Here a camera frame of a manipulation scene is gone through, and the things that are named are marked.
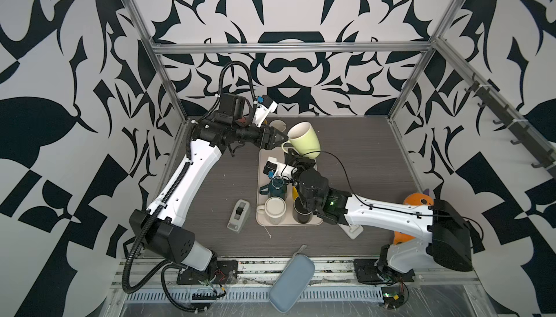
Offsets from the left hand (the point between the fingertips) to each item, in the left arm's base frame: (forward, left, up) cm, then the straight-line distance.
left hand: (278, 131), depth 70 cm
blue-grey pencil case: (-38, -3, -31) cm, 49 cm away
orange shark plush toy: (-13, -52, -27) cm, 60 cm away
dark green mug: (-8, +1, -23) cm, 24 cm away
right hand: (-3, -5, -3) cm, 7 cm away
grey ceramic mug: (+25, -1, -24) cm, 35 cm away
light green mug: (-5, -7, +2) cm, 9 cm away
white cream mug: (-15, +2, -26) cm, 31 cm away
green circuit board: (-42, -36, -35) cm, 65 cm away
